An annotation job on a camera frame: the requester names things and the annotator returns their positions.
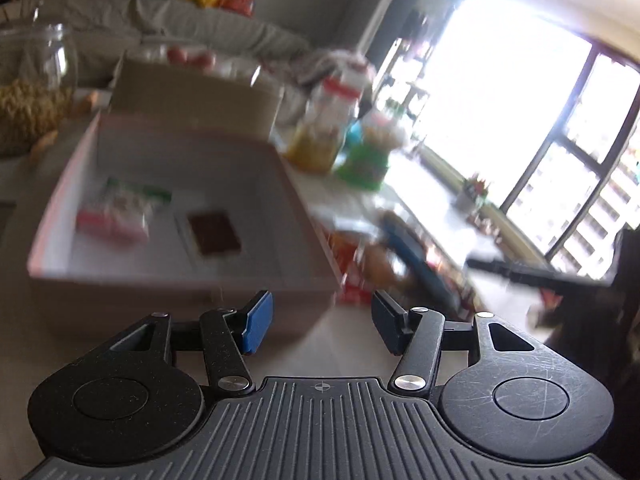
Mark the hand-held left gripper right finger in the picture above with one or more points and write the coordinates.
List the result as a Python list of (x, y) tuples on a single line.
[(386, 322)]

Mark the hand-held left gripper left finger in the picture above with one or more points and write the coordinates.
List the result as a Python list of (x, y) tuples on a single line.
[(257, 322)]

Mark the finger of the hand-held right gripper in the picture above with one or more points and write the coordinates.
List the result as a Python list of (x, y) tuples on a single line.
[(530, 277), (417, 262)]

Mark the potted flower plant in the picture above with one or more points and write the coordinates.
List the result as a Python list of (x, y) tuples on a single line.
[(472, 192)]

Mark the white tablecloth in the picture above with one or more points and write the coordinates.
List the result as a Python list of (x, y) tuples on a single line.
[(340, 200)]

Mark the brown snack packet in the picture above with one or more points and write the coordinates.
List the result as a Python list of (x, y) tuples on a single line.
[(214, 232)]

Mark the green candy dispenser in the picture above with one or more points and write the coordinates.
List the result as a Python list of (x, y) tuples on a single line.
[(362, 166)]

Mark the red lid plastic jar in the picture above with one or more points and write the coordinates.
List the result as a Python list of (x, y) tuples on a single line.
[(320, 145)]

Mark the pink green snack packet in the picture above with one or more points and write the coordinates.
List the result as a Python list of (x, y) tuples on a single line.
[(115, 220)]

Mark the crumpled blanket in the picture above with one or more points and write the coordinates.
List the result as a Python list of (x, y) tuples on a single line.
[(320, 62)]

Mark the pink wrapped snack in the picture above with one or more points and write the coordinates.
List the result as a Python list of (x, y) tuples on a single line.
[(189, 56)]

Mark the grey covered sofa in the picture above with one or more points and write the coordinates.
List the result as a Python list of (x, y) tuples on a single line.
[(200, 25)]

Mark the glass jar with nuts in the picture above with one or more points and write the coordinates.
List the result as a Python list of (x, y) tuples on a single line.
[(30, 105)]

